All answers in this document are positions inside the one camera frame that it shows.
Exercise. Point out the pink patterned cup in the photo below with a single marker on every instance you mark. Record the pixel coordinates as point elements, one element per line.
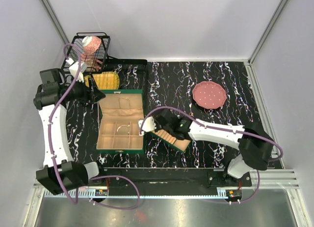
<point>93,64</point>

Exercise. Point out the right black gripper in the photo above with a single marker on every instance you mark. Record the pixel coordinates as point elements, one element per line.
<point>157,127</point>

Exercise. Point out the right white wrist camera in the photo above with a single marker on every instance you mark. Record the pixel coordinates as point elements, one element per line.
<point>148,125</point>

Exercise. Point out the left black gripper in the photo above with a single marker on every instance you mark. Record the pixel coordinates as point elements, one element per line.
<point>91,94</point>

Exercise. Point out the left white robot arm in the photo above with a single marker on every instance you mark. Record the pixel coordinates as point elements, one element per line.
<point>60,173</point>

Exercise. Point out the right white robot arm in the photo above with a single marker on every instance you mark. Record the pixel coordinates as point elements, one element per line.
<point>254,151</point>

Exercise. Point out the small green jewelry tray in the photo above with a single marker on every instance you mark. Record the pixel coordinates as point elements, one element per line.
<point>179,145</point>

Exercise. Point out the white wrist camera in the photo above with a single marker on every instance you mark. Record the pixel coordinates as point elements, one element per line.
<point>148,125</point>
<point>74,68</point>

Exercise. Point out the large green jewelry box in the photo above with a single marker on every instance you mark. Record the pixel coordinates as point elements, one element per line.
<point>120,111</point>

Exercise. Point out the yellow woven tray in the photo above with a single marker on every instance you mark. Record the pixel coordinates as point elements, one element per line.
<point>104,80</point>

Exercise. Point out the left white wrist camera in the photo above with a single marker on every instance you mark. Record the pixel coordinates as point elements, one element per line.
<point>74,68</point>

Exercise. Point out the black wire dish rack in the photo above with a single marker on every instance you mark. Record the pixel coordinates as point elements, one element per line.
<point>133,73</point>

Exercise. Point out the pink polka dot plate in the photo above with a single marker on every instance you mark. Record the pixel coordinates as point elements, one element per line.
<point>209,95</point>

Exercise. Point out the pink patterned ceramic bowl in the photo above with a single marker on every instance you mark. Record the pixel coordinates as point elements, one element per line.
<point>90,44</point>

